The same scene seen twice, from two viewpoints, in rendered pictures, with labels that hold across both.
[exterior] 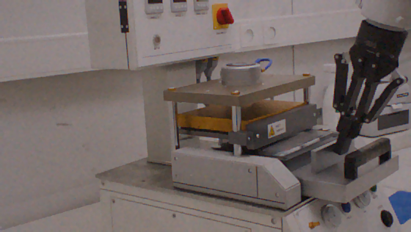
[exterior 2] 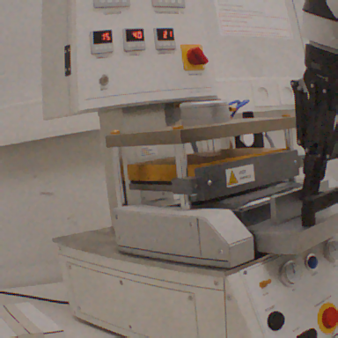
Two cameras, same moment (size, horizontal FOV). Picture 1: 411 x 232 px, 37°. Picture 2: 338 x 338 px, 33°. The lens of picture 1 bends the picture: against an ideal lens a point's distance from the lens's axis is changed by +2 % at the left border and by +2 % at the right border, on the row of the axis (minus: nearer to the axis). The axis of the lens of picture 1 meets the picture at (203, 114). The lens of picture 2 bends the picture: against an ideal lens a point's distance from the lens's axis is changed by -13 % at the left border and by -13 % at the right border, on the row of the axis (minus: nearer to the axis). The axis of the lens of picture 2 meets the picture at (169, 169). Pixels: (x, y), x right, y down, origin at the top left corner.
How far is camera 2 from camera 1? 0.29 m
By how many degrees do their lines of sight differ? 12
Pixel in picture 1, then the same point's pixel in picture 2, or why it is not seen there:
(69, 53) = not seen: hidden behind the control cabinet
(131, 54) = (72, 97)
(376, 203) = not seen: outside the picture
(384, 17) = (319, 37)
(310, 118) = (290, 166)
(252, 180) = (194, 237)
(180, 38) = (137, 78)
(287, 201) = (231, 259)
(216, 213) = (160, 278)
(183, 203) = (128, 268)
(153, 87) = not seen: hidden behind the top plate
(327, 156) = (292, 204)
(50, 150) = (35, 221)
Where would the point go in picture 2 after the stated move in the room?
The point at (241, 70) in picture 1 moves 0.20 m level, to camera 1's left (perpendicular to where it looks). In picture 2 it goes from (200, 106) to (78, 121)
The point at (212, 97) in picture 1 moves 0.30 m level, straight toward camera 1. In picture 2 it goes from (152, 135) to (85, 156)
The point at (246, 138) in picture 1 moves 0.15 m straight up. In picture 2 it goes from (191, 185) to (179, 75)
